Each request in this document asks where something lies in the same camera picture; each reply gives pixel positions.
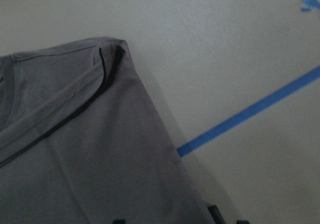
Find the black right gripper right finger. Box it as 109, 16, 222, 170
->
236, 220, 248, 224

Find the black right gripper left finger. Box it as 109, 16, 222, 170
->
112, 219, 125, 224

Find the dark brown t-shirt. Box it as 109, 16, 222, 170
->
0, 37, 225, 224

